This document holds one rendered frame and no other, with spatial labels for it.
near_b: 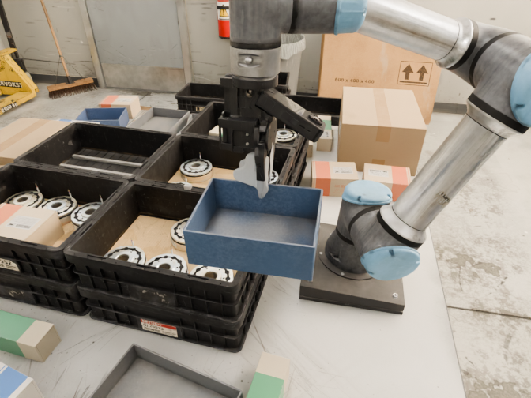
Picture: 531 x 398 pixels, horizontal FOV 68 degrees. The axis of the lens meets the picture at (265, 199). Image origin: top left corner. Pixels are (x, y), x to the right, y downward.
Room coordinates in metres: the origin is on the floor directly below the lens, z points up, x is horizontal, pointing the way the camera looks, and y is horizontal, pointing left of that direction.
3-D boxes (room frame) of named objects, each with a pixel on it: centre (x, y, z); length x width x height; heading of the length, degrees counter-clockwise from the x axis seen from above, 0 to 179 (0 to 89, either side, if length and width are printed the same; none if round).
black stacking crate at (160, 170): (1.01, 0.13, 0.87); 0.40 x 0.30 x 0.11; 75
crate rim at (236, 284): (0.72, 0.21, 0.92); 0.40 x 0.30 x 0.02; 75
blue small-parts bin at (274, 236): (0.51, 0.01, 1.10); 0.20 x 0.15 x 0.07; 79
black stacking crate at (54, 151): (1.11, 0.52, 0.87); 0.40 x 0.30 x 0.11; 75
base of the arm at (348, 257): (0.82, -0.24, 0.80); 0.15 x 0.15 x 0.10
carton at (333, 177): (1.23, -0.25, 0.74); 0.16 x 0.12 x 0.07; 86
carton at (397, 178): (1.20, -0.43, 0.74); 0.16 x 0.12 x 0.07; 78
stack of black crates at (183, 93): (2.84, 0.43, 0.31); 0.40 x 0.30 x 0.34; 79
